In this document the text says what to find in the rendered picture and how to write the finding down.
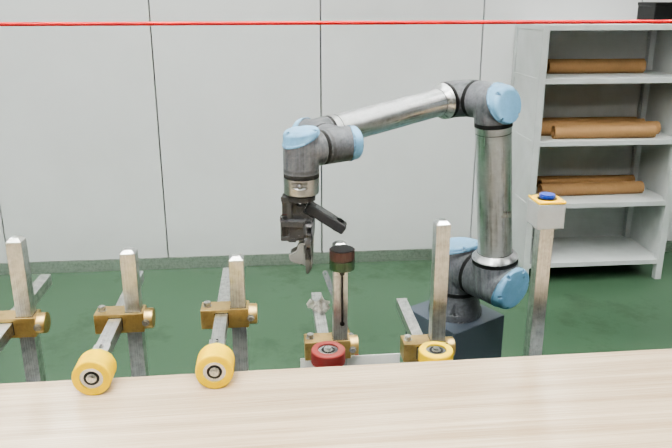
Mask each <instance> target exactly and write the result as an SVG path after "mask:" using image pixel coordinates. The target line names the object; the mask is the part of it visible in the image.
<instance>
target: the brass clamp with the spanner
mask: <svg viewBox="0 0 672 448"><path fill-rule="evenodd" d="M306 337H307V334H304V355H305V361H308V360H311V348H312V347H313V346H314V345H315V344H316V343H319V342H322V341H334V342H338V343H340V344H342V345H343V346H344V347H345V359H347V358H351V355H357V354H358V352H359V344H358V337H357V335H349V332H348V334H347V340H333V334H332V332H331V333H314V339H313V340H307V339H306Z"/></svg>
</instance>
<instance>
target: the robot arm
mask: <svg viewBox="0 0 672 448"><path fill-rule="evenodd" d="M520 112H521V98H520V95H519V93H518V91H517V90H516V89H515V88H514V87H513V86H511V85H508V84H504V83H501V82H496V83H495V82H487V81H479V80H453V81H446V82H441V83H438V84H435V85H434V86H433V88H432V89H431V90H429V91H425V92H421V93H417V94H413V95H409V96H405V97H401V98H397V99H394V100H390V101H386V102H382V103H378V104H374V105H370V106H366V107H362V108H358V109H354V110H350V111H346V112H342V113H338V114H334V115H326V116H322V117H318V118H314V119H311V118H308V117H305V118H300V119H298V120H297V121H296V122H295V123H294V124H293V126H292V127H291V128H289V129H287V130H285V131H284V133H283V142H282V147H283V175H284V177H283V185H284V193H283V194H282V196H281V202H282V215H281V216H282V218H281V216H280V228H281V241H288V242H296V241H299V243H298V245H297V246H296V247H294V248H292V249H291V254H290V255H289V260H290V261H291V262H294V263H298V264H302V265H304V266H306V274H309V272H310V271H311V269H312V266H313V250H314V234H315V219H317V220H318V221H320V222H322V223H323V224H325V225H326V226H328V227H330V228H331V229H333V230H334V231H336V232H338V233H339V234H343V232H344V231H345V229H346V225H347V223H346V222H345V221H344V220H343V219H342V218H339V217H337V216H336V215H334V214H333V213H331V212H329V211H328V210H326V209H325V208H323V207H321V206H320V205H318V204H317V203H315V202H313V201H315V200H316V195H317V194H318V193H319V166H322V165H327V164H333V163H339V162H345V161H353V160H356V159H358V158H360V157H361V155H362V153H363V150H364V139H363V138H364V137H368V136H372V135H375V134H379V133H382V132H386V131H389V130H393V129H396V128H400V127H404V126H407V125H411V124H414V123H418V122H421V121H425V120H428V119H432V118H436V117H439V118H440V119H450V118H455V117H472V118H474V128H475V150H476V197H477V240H476V239H471V238H467V237H453V238H450V251H449V270H448V290H447V309H446V322H449V323H469V322H473V321H476V320H477V319H479V318H480V317H481V314H482V307H481V304H480V301H479V299H481V300H483V301H485V302H487V303H489V304H491V305H493V306H495V307H499V308H501V309H510V308H513V307H514V306H516V305H517V304H518V303H519V302H520V301H521V300H522V299H523V297H524V296H525V294H526V292H527V289H528V286H529V284H528V283H529V275H528V273H527V271H526V270H525V269H523V268H521V267H519V266H518V254H517V252H516V251H514V250H513V249H512V127H513V122H515V121H516V120H517V118H518V117H519V115H518V114H519V113H520ZM298 203H301V204H298ZM306 205H307V206H306ZM305 207H306V208H305Z"/></svg>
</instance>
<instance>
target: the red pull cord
mask: <svg viewBox="0 0 672 448"><path fill-rule="evenodd" d="M648 23H672V20H444V21H179V22H0V26H186V25H417V24H648Z"/></svg>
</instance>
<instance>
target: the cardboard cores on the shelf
mask: <svg viewBox="0 0 672 448"><path fill-rule="evenodd" d="M645 69H646V60H645V59H644V58H638V59H548V61H547V72H546V74H564V73H643V72H644V71H645ZM660 130H661V124H660V122H659V121H645V119H644V118H637V117H551V118H542V129H541V136H547V135H551V136H552V138H553V139H574V138H654V137H655V136H656V134H659V132H660ZM536 187H537V192H538V195H539V193H541V192H551V193H554V194H555V195H557V196H570V195H598V194H627V193H643V191H644V188H645V186H644V183H643V181H635V176H634V175H579V176H537V185H536Z"/></svg>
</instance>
